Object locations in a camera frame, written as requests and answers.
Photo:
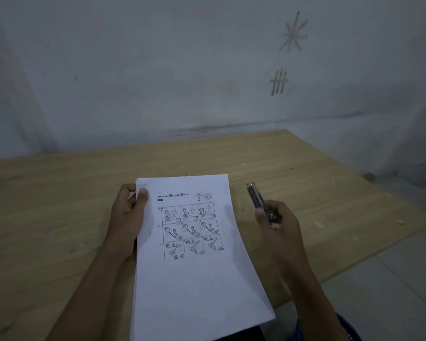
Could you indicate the person's right forearm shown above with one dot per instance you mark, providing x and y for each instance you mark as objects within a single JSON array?
[{"x": 316, "y": 305}]

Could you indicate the person's left forearm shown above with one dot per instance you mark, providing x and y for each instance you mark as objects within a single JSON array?
[{"x": 92, "y": 298}]

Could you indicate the person's left hand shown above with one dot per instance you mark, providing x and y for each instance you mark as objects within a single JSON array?
[{"x": 124, "y": 227}]

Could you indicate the small metal stapler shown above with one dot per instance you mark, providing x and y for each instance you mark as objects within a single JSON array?
[{"x": 257, "y": 198}]

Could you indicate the white printed paper sheets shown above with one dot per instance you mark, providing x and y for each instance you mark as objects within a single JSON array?
[{"x": 195, "y": 291}]

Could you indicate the person's right thumb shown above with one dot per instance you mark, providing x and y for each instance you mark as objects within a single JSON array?
[{"x": 260, "y": 216}]

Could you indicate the person's right hand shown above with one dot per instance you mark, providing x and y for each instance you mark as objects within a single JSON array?
[{"x": 287, "y": 237}]

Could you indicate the person's left thumb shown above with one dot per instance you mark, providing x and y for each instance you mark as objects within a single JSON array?
[{"x": 142, "y": 202}]

